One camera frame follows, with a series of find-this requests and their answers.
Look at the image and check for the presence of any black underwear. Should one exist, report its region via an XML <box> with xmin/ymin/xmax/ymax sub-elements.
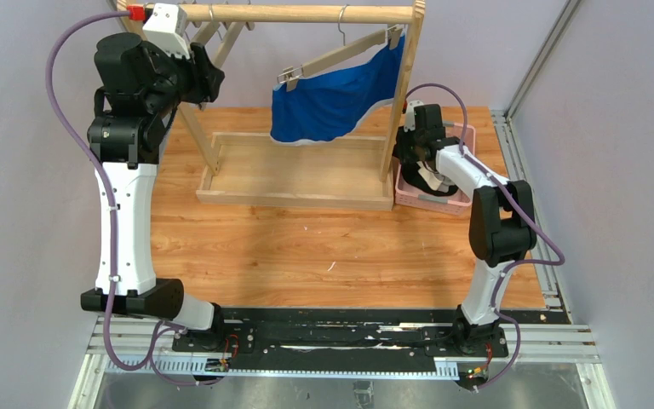
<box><xmin>400</xmin><ymin>164</ymin><xmax>459</xmax><ymax>197</ymax></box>

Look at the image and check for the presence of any grey underwear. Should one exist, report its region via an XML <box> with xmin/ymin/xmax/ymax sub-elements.
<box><xmin>412</xmin><ymin>163</ymin><xmax>459</xmax><ymax>197</ymax></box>

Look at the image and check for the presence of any wooden clip hanger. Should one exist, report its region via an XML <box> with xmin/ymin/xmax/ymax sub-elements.
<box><xmin>187</xmin><ymin>3</ymin><xmax>229</xmax><ymax>45</ymax></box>

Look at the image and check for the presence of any wooden hanger with grey underwear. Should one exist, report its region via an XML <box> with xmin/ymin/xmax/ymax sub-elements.
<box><xmin>211</xmin><ymin>21</ymin><xmax>255</xmax><ymax>70</ymax></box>

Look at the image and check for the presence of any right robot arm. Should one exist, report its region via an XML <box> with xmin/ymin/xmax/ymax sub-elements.
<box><xmin>393</xmin><ymin>101</ymin><xmax>536</xmax><ymax>349</ymax></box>

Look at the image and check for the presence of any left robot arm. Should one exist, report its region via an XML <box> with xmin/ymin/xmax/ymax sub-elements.
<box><xmin>80</xmin><ymin>32</ymin><xmax>227</xmax><ymax>350</ymax></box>

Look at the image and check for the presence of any blue underwear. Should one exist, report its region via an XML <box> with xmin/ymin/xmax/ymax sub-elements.
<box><xmin>269</xmin><ymin>36</ymin><xmax>405</xmax><ymax>146</ymax></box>

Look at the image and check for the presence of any wooden hanger with blue underwear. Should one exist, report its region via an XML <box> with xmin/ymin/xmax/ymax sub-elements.
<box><xmin>275</xmin><ymin>4</ymin><xmax>403</xmax><ymax>92</ymax></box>

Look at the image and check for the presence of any pink plastic basket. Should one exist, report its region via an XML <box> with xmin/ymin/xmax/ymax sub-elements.
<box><xmin>393</xmin><ymin>122</ymin><xmax>476</xmax><ymax>216</ymax></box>

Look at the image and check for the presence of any wooden clothes rack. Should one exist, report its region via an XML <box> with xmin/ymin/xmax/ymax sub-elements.
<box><xmin>161</xmin><ymin>1</ymin><xmax>426</xmax><ymax>210</ymax></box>

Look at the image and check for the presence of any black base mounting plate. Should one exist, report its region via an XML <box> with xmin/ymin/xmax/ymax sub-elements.
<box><xmin>118</xmin><ymin>306</ymin><xmax>571</xmax><ymax>374</ymax></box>

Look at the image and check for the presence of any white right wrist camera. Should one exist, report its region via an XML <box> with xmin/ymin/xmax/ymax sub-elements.
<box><xmin>403</xmin><ymin>100</ymin><xmax>424</xmax><ymax>132</ymax></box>

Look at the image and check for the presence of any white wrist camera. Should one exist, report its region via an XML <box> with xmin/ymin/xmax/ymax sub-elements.
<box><xmin>143</xmin><ymin>3</ymin><xmax>191</xmax><ymax>60</ymax></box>
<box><xmin>403</xmin><ymin>100</ymin><xmax>424</xmax><ymax>132</ymax></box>

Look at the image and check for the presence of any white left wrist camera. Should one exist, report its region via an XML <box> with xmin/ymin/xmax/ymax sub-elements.
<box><xmin>143</xmin><ymin>3</ymin><xmax>191</xmax><ymax>60</ymax></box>

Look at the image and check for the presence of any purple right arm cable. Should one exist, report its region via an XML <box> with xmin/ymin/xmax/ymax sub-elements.
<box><xmin>403</xmin><ymin>83</ymin><xmax>566</xmax><ymax>392</ymax></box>

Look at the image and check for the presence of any aluminium frame rail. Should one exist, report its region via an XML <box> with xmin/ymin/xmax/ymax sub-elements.
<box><xmin>490</xmin><ymin>0</ymin><xmax>616</xmax><ymax>409</ymax></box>

